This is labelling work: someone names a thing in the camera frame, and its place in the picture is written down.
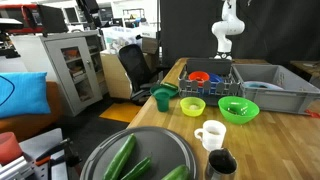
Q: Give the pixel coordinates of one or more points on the dark green plastic cup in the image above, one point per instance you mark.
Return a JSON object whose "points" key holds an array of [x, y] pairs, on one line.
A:
{"points": [[162, 102]]}

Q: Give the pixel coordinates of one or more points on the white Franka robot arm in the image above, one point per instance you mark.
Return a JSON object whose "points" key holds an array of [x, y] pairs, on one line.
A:
{"points": [[228, 30]]}

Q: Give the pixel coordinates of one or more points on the metal cup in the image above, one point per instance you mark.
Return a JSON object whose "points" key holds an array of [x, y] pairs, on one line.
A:
{"points": [[220, 165]]}

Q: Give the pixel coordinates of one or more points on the red cup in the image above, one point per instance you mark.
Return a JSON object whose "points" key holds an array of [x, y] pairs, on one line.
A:
{"points": [[8, 146]]}

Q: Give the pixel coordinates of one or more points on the dark green plate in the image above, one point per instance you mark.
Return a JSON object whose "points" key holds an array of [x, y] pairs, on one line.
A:
{"points": [[173, 92]]}

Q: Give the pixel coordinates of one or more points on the black office chair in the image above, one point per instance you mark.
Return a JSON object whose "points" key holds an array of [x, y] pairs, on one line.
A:
{"points": [[136, 70]]}

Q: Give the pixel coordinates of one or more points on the yellow-green bowl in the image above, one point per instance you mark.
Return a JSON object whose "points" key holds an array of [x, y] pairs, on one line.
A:
{"points": [[192, 108]]}

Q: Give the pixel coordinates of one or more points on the orange plastic bowl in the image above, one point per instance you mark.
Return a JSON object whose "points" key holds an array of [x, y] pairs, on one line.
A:
{"points": [[199, 77]]}

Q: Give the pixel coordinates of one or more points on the yellow floor mat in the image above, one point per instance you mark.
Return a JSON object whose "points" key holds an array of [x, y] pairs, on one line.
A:
{"points": [[120, 112]]}

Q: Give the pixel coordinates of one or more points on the brown cardboard box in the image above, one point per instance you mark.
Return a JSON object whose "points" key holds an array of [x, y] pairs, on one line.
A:
{"points": [[150, 45]]}

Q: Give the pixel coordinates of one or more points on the grey dish rack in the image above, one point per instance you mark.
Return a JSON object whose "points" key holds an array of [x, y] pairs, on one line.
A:
{"points": [[208, 66]]}

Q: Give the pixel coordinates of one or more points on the grey round tray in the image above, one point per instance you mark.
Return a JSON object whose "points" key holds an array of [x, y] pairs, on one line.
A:
{"points": [[160, 145]]}

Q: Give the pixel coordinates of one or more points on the blue plastic bowl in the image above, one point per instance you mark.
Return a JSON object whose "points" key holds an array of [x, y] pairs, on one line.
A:
{"points": [[215, 79]]}

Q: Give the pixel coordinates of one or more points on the white printed box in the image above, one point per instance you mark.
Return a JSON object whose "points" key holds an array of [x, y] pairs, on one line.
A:
{"points": [[120, 38]]}

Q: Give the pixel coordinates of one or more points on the white mug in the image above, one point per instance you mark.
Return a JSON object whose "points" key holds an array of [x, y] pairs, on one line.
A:
{"points": [[213, 136]]}

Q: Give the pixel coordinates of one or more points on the long green cucumber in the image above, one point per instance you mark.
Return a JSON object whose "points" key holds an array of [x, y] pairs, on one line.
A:
{"points": [[176, 173], [120, 158]]}

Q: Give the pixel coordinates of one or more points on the bright green bowl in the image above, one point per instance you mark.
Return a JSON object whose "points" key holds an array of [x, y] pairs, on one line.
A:
{"points": [[238, 113]]}

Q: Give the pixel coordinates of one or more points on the thin curved green cucumber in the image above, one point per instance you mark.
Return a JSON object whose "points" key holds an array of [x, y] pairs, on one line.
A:
{"points": [[137, 169]]}

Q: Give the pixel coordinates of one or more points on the grey glass-door cabinet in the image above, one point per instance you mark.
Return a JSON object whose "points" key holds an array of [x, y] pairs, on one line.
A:
{"points": [[75, 73]]}

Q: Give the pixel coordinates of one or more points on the light blue plate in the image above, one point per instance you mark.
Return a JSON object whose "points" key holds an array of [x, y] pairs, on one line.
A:
{"points": [[263, 85]]}

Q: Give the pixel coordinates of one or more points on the grey plastic bin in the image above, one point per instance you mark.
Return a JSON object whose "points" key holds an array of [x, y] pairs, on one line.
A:
{"points": [[266, 98]]}

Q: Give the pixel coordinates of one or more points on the grey metal tool cart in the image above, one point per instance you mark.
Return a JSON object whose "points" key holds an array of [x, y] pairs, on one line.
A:
{"points": [[43, 141]]}

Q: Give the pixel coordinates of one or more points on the black monitor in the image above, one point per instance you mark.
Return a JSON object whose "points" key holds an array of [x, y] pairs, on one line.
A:
{"points": [[53, 18]]}

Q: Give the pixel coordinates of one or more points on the orange sofa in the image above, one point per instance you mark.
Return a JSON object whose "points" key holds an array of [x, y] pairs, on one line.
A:
{"points": [[30, 126]]}

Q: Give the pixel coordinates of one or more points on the blue pillow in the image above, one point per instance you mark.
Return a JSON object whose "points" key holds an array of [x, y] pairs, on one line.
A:
{"points": [[23, 95]]}

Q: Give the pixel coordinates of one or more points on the small red object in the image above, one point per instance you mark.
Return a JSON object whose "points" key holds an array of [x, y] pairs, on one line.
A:
{"points": [[312, 114]]}

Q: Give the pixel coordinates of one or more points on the red machine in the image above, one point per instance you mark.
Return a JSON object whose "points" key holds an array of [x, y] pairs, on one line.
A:
{"points": [[16, 16]]}

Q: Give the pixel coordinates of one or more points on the aluminium profile bar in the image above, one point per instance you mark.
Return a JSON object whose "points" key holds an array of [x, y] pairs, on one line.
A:
{"points": [[13, 169]]}

